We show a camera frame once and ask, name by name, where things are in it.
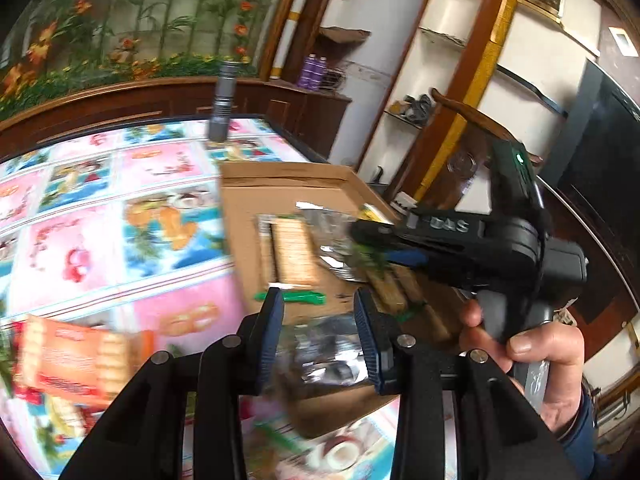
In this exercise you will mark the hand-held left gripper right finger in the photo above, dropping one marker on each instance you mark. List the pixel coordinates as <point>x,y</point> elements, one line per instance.
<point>367,340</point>

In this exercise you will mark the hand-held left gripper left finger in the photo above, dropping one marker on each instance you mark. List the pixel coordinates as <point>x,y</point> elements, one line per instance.
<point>265,345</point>

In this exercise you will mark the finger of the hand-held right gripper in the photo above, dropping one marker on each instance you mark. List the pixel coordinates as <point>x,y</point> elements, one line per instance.
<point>375,232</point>
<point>407,258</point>

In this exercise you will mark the yellow green snack packet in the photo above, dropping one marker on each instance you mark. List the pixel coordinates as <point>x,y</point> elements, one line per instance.
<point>372,213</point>

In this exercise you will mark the leafy green cracker packet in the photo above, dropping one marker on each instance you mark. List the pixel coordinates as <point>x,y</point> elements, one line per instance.
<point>395,287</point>

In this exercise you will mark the silver foil snack packet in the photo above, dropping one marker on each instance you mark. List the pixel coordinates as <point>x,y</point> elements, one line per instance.
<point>325,225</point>
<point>320,360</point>

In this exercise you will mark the green-ended cracker packet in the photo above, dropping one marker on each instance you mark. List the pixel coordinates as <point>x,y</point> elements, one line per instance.
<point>65,412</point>
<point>290,255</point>

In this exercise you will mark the cardboard box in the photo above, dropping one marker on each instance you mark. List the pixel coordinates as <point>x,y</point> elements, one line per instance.
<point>242,230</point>

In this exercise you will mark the orange cracker packet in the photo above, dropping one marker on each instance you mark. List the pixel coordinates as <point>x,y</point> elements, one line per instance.
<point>75,355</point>

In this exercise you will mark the person's right forearm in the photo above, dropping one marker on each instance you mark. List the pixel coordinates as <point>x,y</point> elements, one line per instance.
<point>585,440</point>

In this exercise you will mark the person's right hand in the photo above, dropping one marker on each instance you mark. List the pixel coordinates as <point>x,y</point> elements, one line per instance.
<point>565,355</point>

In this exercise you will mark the wooden chair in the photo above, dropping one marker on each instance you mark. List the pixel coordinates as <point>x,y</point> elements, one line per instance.
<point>465,135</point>

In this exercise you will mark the dark jumbled objects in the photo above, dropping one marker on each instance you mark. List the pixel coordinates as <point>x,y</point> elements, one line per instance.
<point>415,108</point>

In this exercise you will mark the black television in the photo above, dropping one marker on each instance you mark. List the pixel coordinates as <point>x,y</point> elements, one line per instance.
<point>605,150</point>

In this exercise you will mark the wooden sideboard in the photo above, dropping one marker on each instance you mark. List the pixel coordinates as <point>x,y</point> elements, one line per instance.
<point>300,110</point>

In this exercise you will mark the purple spray can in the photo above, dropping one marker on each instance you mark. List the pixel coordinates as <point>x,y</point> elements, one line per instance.
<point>321,74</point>
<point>306,72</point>

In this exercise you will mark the grey flashlight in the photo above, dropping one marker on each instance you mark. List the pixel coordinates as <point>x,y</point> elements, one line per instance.
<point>222,105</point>

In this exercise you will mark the brown corner shelf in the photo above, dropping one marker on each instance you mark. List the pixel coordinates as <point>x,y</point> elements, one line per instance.
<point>345,35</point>

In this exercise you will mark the printed tablecloth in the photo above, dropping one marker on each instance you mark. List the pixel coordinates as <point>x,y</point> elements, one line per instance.
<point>75,220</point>

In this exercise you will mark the white and yellow paper roll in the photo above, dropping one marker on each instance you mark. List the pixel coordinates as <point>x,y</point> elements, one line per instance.
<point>295,15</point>

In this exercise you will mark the glass artificial plant display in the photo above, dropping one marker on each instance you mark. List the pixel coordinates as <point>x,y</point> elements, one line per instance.
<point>150,20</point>

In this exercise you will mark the wooden frame with gold trim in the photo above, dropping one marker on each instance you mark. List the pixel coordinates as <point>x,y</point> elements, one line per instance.
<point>480,60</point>

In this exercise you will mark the white wall shelf unit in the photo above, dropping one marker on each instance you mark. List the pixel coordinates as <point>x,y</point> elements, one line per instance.
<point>440,35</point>

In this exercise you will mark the white wall plate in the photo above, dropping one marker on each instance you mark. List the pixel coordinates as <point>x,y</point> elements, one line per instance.
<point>625,40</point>

